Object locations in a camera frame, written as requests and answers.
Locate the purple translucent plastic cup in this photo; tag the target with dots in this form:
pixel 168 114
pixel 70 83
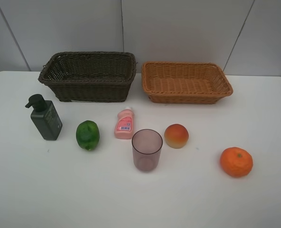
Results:
pixel 146 149

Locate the red yellow peach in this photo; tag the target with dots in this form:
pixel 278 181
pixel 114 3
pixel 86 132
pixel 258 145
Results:
pixel 176 136

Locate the dark green pump bottle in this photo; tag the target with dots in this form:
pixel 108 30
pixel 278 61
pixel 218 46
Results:
pixel 45 117

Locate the orange tangerine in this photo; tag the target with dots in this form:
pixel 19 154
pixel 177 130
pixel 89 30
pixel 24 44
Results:
pixel 236 162

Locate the pink lotion bottle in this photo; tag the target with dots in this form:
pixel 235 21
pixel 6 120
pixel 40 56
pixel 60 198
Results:
pixel 124 128

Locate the light brown wicker basket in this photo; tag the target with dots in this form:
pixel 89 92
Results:
pixel 184 83

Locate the green lime fruit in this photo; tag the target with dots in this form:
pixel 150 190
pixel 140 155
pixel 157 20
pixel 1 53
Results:
pixel 87 135

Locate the dark brown wicker basket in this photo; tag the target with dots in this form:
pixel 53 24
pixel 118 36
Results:
pixel 97 76

